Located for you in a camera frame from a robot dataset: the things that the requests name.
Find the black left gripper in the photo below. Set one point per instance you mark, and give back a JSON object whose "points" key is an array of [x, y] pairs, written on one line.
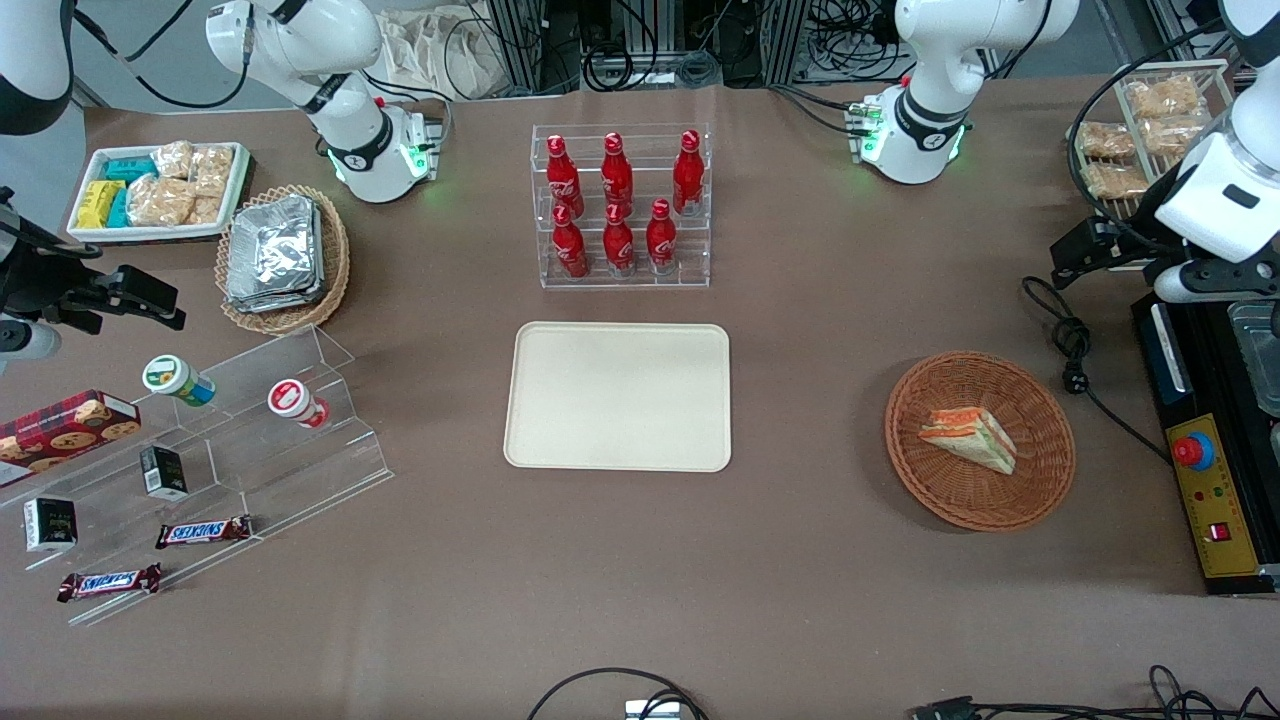
{"points": [[1128, 247]]}

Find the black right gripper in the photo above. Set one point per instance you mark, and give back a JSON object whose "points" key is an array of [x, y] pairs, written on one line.
{"points": [[40, 283]]}

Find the triangular sandwich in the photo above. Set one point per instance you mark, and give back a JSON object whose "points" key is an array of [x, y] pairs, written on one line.
{"points": [[970, 438]]}

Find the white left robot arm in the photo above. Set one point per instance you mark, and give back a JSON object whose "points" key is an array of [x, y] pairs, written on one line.
{"points": [[940, 40]]}

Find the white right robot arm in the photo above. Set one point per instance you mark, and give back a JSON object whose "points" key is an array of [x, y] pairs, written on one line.
{"points": [[350, 40]]}

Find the white rectangular snack tray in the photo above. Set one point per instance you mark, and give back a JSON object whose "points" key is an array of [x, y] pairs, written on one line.
{"points": [[85, 232]]}

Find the oval light wicker basket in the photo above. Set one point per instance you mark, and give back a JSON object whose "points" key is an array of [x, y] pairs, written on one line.
{"points": [[335, 270]]}

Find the round brown wicker basket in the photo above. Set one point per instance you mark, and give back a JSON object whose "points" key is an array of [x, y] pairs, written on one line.
{"points": [[950, 500]]}

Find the beige plastic tray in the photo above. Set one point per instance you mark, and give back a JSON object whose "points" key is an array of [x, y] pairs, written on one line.
{"points": [[617, 395]]}

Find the green lid yogurt cup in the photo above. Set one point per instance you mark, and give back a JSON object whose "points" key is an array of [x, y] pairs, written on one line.
{"points": [[175, 378]]}

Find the clear bag of crackers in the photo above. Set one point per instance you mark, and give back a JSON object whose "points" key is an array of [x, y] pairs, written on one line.
{"points": [[1172, 136], [205, 210], [1107, 140], [160, 202], [1163, 97], [1115, 181], [172, 160], [212, 170]]}

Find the teal snack packet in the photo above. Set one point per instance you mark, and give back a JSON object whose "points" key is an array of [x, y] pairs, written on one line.
{"points": [[119, 210], [130, 169]]}

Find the yellow snack packet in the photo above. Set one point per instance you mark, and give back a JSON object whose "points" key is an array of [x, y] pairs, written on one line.
{"points": [[98, 203]]}

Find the red plaid cookie box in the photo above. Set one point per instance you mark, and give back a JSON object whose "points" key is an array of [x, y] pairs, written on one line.
{"points": [[60, 432]]}

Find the silver foil container stack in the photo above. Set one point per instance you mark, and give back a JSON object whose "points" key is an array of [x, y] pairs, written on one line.
{"points": [[272, 255]]}

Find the small black carton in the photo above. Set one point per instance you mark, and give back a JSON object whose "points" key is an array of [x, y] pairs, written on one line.
{"points": [[50, 525], [163, 473]]}

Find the red lid yogurt cup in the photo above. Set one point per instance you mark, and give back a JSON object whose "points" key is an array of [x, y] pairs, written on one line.
{"points": [[292, 400]]}

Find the metal pan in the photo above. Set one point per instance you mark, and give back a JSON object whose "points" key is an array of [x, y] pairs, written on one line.
{"points": [[1255, 350]]}

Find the clear acrylic step shelf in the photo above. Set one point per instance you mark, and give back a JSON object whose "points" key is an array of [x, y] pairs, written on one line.
{"points": [[250, 470]]}

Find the Snickers chocolate bar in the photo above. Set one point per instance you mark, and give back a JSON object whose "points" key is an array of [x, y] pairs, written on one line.
{"points": [[108, 582], [203, 531]]}

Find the black machine with yellow panel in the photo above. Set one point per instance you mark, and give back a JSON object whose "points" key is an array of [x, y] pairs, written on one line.
{"points": [[1215, 520]]}

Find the clear acrylic bottle rack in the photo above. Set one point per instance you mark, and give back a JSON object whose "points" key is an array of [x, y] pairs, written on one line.
{"points": [[690, 270]]}

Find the red cola bottle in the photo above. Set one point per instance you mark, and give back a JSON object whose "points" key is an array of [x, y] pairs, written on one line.
{"points": [[617, 178], [570, 248], [660, 240], [687, 180], [564, 182], [618, 245]]}

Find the beige cloth bag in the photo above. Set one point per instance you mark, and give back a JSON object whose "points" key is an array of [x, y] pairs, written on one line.
{"points": [[440, 50]]}

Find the small white box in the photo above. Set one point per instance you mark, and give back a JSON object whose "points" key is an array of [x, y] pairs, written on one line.
{"points": [[652, 710]]}

